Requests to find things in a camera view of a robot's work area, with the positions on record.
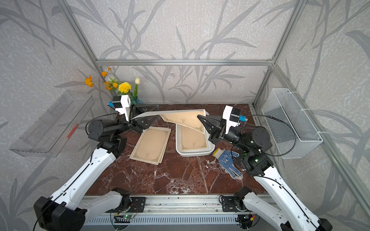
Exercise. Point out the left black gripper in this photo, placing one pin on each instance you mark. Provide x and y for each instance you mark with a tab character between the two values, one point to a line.
134	115

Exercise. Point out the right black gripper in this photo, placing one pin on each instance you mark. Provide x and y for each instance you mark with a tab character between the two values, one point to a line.
218	133

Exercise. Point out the beige stationery sheet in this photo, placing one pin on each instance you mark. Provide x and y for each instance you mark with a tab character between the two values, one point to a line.
187	118
151	145

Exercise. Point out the white plastic storage box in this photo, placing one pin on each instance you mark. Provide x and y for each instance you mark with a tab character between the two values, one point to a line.
192	153

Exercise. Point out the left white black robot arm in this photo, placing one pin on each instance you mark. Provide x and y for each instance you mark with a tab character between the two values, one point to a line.
63	211

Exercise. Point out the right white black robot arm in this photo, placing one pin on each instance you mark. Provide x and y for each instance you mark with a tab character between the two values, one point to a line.
249	151

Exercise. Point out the beige stationery paper stack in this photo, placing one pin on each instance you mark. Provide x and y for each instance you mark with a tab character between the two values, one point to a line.
191	139

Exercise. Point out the blue dotted work glove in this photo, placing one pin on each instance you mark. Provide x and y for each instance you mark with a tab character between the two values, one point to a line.
225	159

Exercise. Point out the yellow orange flower bouquet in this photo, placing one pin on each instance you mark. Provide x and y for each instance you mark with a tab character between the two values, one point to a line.
114	85

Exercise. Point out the red pen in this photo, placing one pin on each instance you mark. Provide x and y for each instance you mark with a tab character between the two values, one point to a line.
72	131

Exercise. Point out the right circuit board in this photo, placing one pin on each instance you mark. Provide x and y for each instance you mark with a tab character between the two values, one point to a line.
245	219

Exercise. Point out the circuit board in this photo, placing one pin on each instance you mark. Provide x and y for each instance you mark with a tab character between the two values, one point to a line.
124	218
245	219

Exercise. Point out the left circuit board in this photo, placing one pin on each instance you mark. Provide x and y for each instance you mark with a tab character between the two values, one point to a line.
124	218

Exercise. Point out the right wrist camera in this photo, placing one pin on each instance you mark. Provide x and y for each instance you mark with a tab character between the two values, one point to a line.
232	117

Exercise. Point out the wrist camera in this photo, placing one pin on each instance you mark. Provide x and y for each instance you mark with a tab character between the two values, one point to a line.
121	104
232	117

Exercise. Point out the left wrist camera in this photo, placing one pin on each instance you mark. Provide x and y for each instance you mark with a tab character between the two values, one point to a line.
121	104

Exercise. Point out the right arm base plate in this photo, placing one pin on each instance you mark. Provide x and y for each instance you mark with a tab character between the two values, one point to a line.
231	204

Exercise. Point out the white wire mesh basket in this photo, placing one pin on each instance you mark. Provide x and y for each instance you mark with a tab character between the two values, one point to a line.
293	132

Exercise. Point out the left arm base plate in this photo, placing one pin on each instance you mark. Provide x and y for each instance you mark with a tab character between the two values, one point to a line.
136	205

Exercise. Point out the clear plastic wall shelf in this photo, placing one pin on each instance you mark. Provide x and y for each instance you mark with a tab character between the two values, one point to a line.
48	135

